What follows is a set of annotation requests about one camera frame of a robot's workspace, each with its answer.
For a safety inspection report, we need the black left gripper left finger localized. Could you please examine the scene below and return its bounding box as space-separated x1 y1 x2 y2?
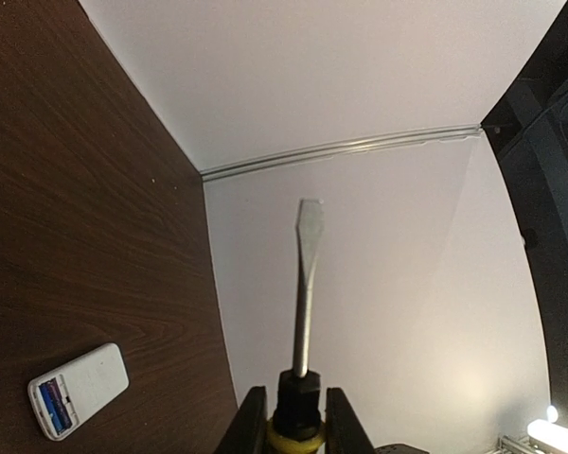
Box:
215 386 268 454

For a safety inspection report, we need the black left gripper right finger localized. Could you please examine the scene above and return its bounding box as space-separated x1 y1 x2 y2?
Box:
326 388 374 454

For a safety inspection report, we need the yellow handled screwdriver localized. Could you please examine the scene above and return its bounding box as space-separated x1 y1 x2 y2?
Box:
266 199 325 453

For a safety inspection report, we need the white remote control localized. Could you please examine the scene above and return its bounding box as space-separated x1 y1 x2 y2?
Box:
27 342 130 442

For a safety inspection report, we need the purple battery in remote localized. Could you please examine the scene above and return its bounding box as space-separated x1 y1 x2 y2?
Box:
44 378 72 430

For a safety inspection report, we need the blue battery in remote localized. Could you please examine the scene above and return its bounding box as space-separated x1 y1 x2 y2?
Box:
39 380 69 435

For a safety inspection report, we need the right aluminium corner post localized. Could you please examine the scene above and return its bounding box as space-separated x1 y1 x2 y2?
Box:
200 125 483 183

